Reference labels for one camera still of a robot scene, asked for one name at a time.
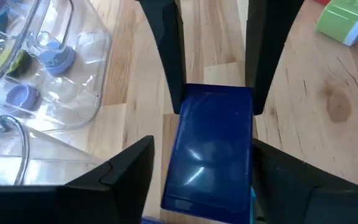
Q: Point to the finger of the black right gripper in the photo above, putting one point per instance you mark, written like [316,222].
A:
[269,40]
[171,46]

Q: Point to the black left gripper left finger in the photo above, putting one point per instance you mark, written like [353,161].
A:
[89,202]

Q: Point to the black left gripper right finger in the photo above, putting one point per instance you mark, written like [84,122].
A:
[306,202]

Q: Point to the teal digital timer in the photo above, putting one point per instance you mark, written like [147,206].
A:
[252,205]

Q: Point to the red cube charger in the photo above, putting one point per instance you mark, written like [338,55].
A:
[322,2]

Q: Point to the purple rectangular box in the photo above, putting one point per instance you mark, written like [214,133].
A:
[152,221]
[210,149]

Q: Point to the black yellow hourglass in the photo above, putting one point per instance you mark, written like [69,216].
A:
[19,65]

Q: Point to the green white plug charger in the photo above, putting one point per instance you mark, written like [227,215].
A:
[340,18]

